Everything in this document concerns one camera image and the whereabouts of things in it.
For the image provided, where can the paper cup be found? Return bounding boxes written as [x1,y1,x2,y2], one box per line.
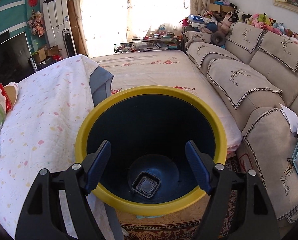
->
[4,82,19,107]

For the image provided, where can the cardboard boxes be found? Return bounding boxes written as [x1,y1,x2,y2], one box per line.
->
[208,0,237,13]

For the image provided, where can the black tower fan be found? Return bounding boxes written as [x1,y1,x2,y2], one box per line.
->
[62,28,76,57]

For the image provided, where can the white cabinet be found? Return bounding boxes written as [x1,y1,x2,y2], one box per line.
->
[42,0,71,58]

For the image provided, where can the cluttered glass table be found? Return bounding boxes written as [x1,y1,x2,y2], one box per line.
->
[114,29,182,53]

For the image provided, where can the black television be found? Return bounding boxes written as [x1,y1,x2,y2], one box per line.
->
[0,32,37,86]

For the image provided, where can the yellow rimmed trash bin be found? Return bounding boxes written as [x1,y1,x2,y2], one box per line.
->
[75,86,227,216]

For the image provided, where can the patterned rug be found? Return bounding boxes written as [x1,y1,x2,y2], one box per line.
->
[116,154,255,240]

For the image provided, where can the beige sofa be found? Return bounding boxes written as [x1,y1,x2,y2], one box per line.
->
[183,22,298,230]

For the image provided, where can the plush toy pile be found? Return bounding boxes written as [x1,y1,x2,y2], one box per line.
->
[217,10,298,53]

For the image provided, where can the artificial flower bunch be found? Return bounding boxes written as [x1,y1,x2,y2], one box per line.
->
[27,10,45,37]

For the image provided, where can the floral bed sheet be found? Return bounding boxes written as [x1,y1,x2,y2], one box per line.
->
[93,50,241,153]

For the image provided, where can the red snack bag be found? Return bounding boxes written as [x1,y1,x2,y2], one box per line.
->
[0,83,14,114]

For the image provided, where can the black plastic tray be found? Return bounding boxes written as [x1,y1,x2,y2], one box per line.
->
[131,172,161,198]

